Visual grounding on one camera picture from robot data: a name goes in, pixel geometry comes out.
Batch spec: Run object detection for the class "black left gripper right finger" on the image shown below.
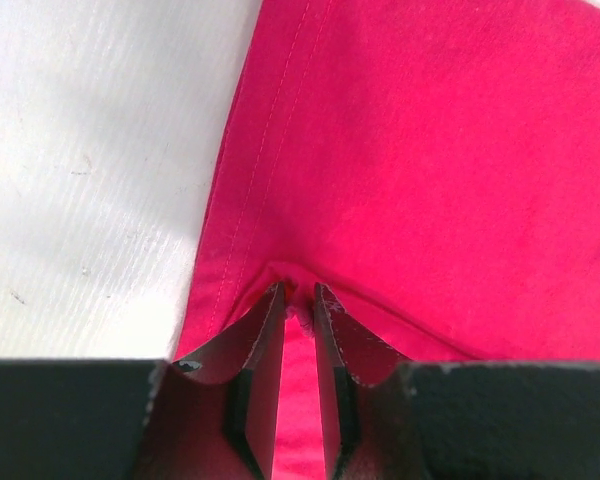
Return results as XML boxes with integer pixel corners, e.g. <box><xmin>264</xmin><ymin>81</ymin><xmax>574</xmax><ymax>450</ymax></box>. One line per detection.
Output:
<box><xmin>314</xmin><ymin>284</ymin><xmax>600</xmax><ymax>479</ymax></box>

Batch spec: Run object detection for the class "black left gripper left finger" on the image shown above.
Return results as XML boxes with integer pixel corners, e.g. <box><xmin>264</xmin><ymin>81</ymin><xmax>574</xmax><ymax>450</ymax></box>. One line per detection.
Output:
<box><xmin>0</xmin><ymin>283</ymin><xmax>285</xmax><ymax>479</ymax></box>

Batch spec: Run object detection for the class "crimson pink t shirt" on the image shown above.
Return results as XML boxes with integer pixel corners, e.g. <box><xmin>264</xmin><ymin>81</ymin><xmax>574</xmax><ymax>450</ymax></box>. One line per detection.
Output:
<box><xmin>177</xmin><ymin>1</ymin><xmax>600</xmax><ymax>479</ymax></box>

